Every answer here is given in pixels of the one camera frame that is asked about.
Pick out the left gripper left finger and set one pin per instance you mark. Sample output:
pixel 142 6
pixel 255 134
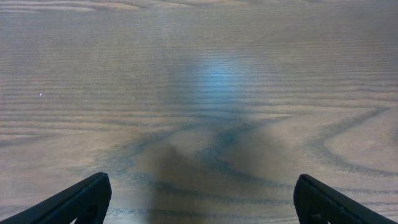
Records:
pixel 86 202

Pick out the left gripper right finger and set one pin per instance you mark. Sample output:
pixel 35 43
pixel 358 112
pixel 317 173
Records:
pixel 317 203

